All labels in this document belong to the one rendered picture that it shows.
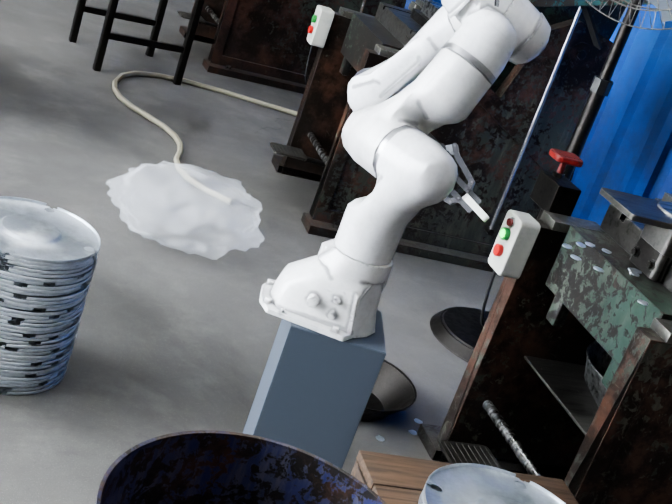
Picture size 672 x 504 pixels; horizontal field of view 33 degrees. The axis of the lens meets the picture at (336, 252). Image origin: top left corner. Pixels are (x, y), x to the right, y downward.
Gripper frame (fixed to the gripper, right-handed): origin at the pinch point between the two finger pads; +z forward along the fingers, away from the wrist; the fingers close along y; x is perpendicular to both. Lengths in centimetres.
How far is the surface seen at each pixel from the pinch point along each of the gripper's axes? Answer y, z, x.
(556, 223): 10.4, 13.7, 5.4
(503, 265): -4.1, 12.8, 4.3
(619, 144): 61, -4, 233
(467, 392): -29.9, 28.1, 18.7
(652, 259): 18.7, 32.5, -9.9
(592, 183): 43, 0, 240
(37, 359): -87, -36, -24
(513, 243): 0.7, 10.9, 2.4
